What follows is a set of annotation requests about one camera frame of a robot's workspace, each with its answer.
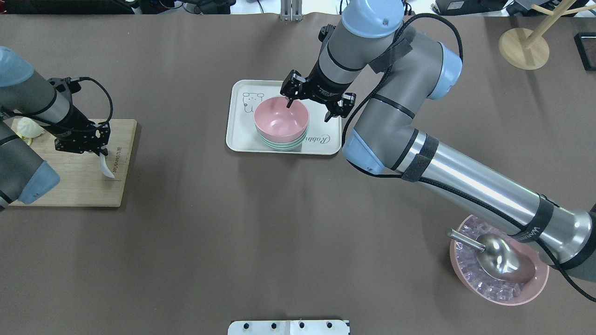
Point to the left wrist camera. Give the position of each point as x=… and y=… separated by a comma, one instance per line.
x=66, y=86

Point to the cream rabbit serving tray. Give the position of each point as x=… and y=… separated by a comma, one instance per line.
x=322, y=138

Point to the wooden mug tree stand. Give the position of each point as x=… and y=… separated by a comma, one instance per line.
x=527, y=49

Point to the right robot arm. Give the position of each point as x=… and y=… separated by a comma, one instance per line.
x=378, y=69

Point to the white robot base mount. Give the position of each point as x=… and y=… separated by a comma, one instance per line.
x=290, y=327

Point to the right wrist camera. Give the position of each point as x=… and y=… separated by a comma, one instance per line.
x=325, y=33

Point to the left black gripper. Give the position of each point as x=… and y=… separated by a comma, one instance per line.
x=76, y=124

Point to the large pink ice bowl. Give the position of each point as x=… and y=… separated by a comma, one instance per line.
x=473, y=276

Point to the white ceramic spoon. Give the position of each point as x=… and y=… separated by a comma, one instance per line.
x=104, y=168

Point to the black tray at edge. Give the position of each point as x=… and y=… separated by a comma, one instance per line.
x=586, y=46

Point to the bamboo cutting board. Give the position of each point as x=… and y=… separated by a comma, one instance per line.
x=82, y=183

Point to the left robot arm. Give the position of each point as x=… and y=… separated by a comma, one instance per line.
x=31, y=106

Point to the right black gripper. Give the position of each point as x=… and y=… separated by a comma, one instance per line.
x=326, y=86

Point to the small pink bowl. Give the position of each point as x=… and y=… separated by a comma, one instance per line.
x=280, y=124

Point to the metal ice scoop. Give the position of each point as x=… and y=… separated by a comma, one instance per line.
x=495, y=256

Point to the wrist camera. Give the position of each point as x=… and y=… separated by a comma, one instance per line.
x=325, y=33
x=66, y=86

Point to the aluminium frame post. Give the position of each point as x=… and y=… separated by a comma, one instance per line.
x=291, y=10

